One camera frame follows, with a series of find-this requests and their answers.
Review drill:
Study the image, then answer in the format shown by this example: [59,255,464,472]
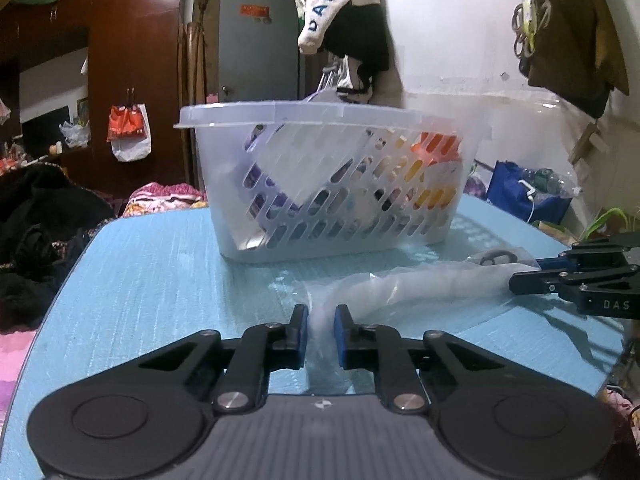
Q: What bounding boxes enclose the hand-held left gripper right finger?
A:
[334,304,506,415]

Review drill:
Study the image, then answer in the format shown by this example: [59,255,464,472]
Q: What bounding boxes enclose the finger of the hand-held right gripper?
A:
[535,232,640,273]
[509,267,640,318]

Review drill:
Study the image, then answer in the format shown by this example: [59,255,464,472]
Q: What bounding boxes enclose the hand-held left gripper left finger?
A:
[135,304,310,415]

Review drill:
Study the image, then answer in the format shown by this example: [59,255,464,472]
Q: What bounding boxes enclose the clear plastic bag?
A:
[299,247,543,396]

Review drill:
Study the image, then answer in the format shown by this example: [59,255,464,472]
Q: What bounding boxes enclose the large purple tissue pack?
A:
[242,87,351,251]

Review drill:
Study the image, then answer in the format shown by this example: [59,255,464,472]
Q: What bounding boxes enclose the white plastic basket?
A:
[173,100,493,265]

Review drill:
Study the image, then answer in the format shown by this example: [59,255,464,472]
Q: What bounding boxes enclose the green plant leaves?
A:
[582,207,628,241]

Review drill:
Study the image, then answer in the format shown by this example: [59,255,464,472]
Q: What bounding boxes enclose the clear water bottle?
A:
[525,167,585,198]

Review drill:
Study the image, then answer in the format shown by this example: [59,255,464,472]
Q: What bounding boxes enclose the blue shopping bag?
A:
[486,161,573,225]

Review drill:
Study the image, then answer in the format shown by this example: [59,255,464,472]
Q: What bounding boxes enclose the purple foil bag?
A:
[462,170,486,200]

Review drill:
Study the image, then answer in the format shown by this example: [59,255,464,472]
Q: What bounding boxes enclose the orange packet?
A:
[410,132,463,211]

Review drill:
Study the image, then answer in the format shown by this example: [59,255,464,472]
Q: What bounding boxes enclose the floral bedding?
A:
[122,182,208,218]

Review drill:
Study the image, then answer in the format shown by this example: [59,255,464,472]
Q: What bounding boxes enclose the olive hanging cloth bag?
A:
[517,0,631,118]

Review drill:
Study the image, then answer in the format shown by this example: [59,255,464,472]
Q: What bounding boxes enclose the black and white bag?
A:
[337,57,376,106]

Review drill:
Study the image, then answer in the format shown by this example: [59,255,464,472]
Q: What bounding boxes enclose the metal crutches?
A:
[320,57,351,96]

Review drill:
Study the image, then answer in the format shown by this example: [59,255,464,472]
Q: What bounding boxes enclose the orange and white plastic bag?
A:
[106,102,152,162]

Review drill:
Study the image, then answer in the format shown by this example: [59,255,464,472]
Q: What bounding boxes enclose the grey door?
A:
[217,0,301,103]

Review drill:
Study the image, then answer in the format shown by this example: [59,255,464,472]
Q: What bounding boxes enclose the dark clothes pile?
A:
[0,162,118,333]

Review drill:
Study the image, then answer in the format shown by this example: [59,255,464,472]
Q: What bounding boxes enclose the pink blanket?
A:
[0,330,38,411]

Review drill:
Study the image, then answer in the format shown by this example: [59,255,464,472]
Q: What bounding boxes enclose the black hanging garment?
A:
[325,2,391,73]

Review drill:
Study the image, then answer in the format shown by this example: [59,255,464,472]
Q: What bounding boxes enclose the wooden boards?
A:
[177,0,221,106]

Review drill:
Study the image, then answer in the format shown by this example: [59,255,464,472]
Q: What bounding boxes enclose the white lettered hoodie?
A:
[297,0,383,56]

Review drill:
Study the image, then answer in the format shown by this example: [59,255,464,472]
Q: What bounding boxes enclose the black television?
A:
[21,105,71,158]

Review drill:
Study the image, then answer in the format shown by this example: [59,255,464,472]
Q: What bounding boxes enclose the brown wooden wardrobe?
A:
[0,0,193,201]

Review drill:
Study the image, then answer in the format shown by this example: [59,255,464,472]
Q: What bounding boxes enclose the dark ring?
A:
[467,249,518,267]

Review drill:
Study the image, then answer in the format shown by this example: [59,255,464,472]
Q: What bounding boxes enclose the white charging cable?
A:
[517,180,538,223]

